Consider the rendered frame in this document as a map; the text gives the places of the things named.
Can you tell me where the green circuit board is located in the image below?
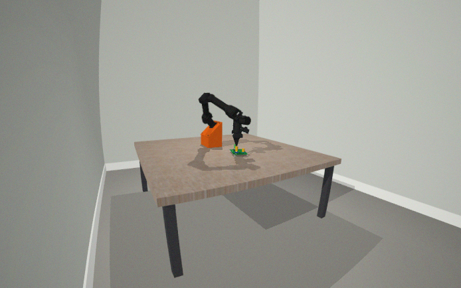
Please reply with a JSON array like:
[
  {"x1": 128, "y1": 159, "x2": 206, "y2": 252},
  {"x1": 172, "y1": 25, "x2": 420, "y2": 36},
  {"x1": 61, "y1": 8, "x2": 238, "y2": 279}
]
[{"x1": 230, "y1": 144, "x2": 248, "y2": 157}]

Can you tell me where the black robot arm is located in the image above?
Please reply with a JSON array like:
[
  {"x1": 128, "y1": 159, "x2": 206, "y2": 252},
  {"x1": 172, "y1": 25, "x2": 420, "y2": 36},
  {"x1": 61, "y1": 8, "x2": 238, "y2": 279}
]
[{"x1": 199, "y1": 93, "x2": 251, "y2": 134}]

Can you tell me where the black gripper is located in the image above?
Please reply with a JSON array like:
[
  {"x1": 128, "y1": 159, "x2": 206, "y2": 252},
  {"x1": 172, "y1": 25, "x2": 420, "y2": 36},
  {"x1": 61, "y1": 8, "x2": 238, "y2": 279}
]
[{"x1": 232, "y1": 123, "x2": 243, "y2": 146}]

